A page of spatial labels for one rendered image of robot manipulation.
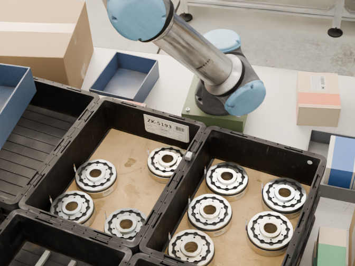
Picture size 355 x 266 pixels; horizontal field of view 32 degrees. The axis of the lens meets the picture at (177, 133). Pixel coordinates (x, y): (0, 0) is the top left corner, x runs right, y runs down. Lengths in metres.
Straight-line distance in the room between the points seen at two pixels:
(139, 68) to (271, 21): 1.58
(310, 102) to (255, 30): 1.64
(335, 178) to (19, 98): 0.82
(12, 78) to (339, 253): 0.84
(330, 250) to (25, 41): 1.08
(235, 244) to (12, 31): 0.99
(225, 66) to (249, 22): 1.97
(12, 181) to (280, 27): 2.18
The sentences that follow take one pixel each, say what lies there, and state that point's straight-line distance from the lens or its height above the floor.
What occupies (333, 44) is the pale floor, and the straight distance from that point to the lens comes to 3.36.
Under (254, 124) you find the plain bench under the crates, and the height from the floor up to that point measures 0.70.
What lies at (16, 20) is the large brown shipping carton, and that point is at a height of 0.90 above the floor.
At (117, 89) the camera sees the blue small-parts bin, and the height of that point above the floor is 0.70.
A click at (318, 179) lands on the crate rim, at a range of 1.40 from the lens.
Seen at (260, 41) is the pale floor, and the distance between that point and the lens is 3.34.
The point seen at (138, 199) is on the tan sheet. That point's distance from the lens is 1.49.
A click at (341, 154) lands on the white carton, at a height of 0.79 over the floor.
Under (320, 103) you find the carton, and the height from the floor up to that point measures 0.77.
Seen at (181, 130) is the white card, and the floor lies 0.90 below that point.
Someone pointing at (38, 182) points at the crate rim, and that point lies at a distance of 1.45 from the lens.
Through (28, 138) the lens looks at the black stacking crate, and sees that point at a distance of 1.69.
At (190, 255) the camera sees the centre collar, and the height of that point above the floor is 0.87.
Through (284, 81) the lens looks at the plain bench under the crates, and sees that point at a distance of 2.00.
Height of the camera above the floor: 1.98
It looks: 45 degrees down
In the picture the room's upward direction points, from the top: 4 degrees counter-clockwise
